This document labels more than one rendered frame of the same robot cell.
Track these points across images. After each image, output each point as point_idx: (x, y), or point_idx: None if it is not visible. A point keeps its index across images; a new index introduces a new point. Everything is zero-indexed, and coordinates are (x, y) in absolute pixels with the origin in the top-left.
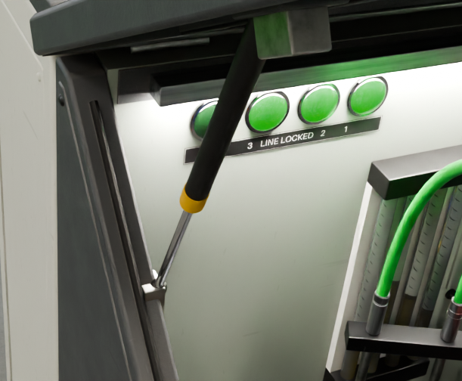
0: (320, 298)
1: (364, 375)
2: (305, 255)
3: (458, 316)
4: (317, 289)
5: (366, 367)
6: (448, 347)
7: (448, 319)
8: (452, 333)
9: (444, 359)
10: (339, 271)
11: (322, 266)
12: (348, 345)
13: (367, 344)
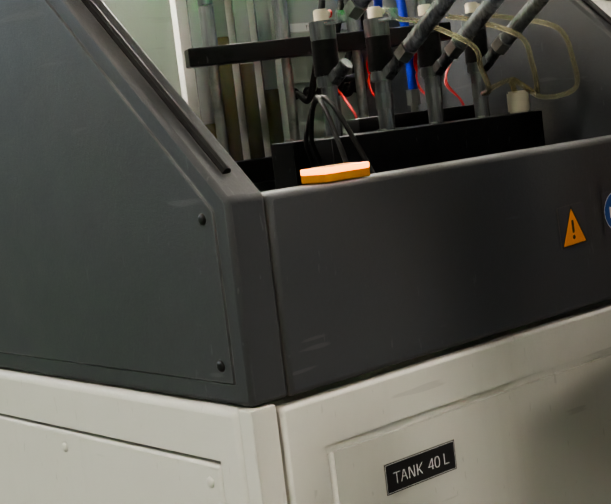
0: (157, 65)
1: (219, 104)
2: (124, 0)
3: (282, 2)
4: (150, 50)
5: (218, 92)
6: (285, 39)
7: (274, 12)
8: (284, 25)
9: (290, 64)
10: (166, 31)
11: (146, 20)
12: (190, 59)
13: (207, 53)
